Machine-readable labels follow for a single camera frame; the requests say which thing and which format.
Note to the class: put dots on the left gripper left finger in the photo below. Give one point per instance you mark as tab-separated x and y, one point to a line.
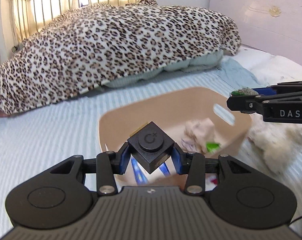
108	164

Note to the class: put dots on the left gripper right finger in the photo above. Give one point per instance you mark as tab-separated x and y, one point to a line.
193	166

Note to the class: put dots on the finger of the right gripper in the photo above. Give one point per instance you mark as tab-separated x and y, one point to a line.
254	102
280	88

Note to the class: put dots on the dark green seaweed packet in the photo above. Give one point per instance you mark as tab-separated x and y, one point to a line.
243	92

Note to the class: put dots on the blue tissue pack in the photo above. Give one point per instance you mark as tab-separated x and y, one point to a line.
142	177

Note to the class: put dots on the green snack packet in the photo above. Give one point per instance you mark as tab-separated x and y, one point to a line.
212	146

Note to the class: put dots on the beige cloth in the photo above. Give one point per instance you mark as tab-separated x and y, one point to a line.
197	133

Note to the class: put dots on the black cube box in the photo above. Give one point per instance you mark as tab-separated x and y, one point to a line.
151	147

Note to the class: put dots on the white red plush toy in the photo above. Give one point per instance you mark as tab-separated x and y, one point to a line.
211	181

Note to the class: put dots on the white pillow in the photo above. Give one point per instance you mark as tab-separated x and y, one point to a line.
268	69

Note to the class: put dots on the beige plastic storage bin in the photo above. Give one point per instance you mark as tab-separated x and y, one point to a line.
171	111

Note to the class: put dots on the white fluffy plush toy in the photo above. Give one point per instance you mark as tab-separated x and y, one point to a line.
280	143

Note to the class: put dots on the light green folded quilt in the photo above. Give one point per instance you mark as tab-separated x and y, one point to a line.
205	62

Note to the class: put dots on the pale pink headboard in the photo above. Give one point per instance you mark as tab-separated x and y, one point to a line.
273	26

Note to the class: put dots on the blue striped bed sheet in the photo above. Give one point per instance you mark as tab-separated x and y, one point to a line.
35	141

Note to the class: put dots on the leopard print blanket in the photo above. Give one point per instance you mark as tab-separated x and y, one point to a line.
81	48

